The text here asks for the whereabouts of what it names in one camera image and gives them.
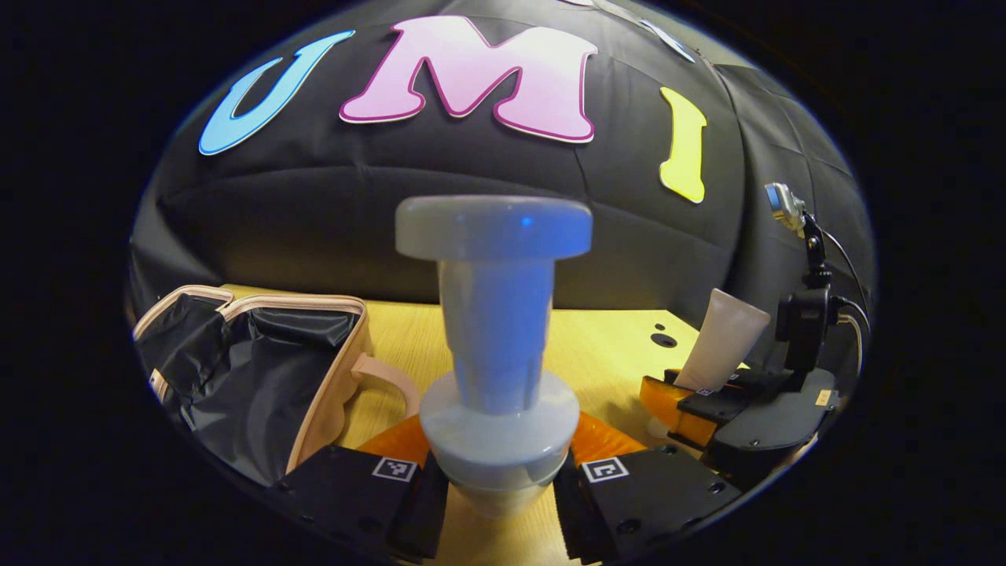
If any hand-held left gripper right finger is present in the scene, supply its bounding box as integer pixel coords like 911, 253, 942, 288
553, 411, 743, 565

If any thin pale cable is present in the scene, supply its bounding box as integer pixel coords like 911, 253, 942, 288
835, 311, 865, 378

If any pink suitcase with black lining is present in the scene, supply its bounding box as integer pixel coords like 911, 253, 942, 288
132, 285, 421, 488

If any black backdrop cloth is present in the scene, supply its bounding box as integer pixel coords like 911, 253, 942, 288
126, 0, 877, 410

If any white squeeze tube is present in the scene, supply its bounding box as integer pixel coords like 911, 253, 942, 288
674, 288, 773, 394

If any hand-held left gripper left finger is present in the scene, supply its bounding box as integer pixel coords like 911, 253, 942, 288
277, 414, 450, 564

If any white pump bottle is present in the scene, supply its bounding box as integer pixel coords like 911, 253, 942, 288
393, 195, 594, 520

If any thin black cable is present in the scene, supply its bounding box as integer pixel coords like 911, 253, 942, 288
817, 226, 872, 331

